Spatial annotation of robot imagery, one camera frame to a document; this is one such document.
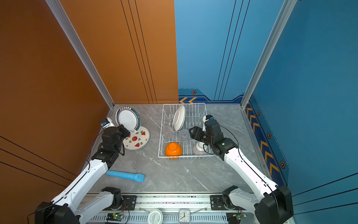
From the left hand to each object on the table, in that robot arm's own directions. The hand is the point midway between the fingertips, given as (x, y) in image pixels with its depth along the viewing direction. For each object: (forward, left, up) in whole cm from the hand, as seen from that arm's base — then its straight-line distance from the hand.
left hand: (123, 123), depth 80 cm
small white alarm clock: (-42, -36, -20) cm, 58 cm away
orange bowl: (-9, -29, -15) cm, 34 cm away
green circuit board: (-42, 0, -24) cm, 49 cm away
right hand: (-4, -39, -1) cm, 40 cm away
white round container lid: (-43, -22, -16) cm, 50 cm away
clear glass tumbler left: (+3, -24, -13) cm, 27 cm away
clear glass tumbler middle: (0, -36, -12) cm, 38 cm away
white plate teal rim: (+6, -1, -2) cm, 6 cm away
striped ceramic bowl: (-8, -45, -16) cm, 48 cm away
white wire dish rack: (0, -30, -19) cm, 35 cm away
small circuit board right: (-42, -62, -22) cm, 78 cm away
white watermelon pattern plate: (+1, -2, -22) cm, 22 cm away
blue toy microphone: (-25, -10, -18) cm, 32 cm away
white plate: (+12, -32, -8) cm, 35 cm away
